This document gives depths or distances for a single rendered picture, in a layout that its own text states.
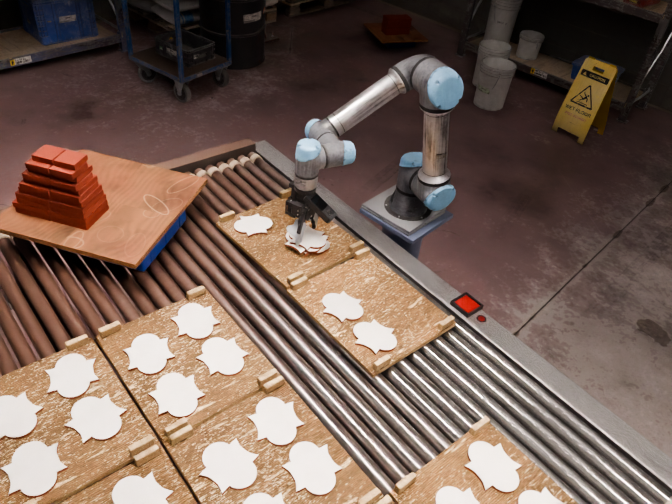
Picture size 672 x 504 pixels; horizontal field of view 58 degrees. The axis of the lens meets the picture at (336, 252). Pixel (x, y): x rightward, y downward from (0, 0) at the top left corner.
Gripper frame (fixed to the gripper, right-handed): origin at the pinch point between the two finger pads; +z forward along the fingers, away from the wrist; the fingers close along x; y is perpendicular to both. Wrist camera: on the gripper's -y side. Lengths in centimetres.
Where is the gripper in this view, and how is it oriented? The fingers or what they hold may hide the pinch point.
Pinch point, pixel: (307, 236)
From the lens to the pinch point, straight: 205.4
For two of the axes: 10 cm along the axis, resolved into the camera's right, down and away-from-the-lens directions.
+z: -0.9, 7.7, 6.4
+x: -4.9, 5.2, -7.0
